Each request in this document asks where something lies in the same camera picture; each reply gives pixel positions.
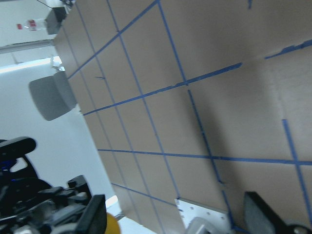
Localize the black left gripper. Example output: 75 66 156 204
0 137 92 234

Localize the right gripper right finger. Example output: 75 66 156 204
244 192 312 234

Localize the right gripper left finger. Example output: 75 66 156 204
75 195 107 234

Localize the yellow push button switch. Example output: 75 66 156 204
105 213 121 234

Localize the grey office chair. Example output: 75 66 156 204
28 71 77 121

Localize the brown paper table cover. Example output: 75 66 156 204
55 0 312 234

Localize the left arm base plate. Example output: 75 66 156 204
175 198 235 234

